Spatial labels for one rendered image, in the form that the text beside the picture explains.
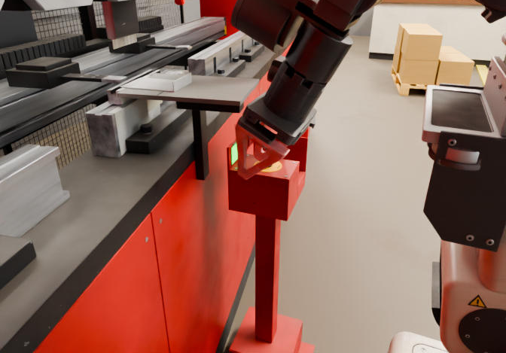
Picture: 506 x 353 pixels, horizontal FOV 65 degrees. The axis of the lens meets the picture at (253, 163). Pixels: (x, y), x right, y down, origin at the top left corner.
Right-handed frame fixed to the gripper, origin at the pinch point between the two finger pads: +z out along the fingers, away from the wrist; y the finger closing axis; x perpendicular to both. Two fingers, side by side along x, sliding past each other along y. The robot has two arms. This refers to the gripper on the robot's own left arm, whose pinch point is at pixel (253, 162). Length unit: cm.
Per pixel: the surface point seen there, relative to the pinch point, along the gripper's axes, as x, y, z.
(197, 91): -21.2, -26.4, 10.4
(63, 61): -55, -27, 24
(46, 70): -54, -21, 24
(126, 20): -42, -28, 6
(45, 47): -74, -41, 34
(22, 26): -89, -46, 37
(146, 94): -28.8, -20.4, 14.2
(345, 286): 50, -92, 87
